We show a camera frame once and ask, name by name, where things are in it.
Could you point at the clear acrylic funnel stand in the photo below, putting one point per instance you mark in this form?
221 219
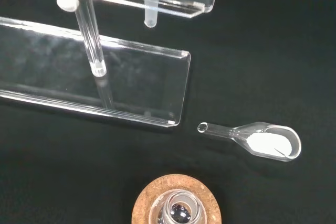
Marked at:
147 77

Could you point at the glass weighing funnel with powder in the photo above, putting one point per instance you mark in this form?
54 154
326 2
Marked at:
267 144

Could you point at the black bench cloth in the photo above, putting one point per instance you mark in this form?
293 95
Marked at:
262 64

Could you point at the glass round-bottom flask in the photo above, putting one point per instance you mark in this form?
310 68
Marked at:
179 211

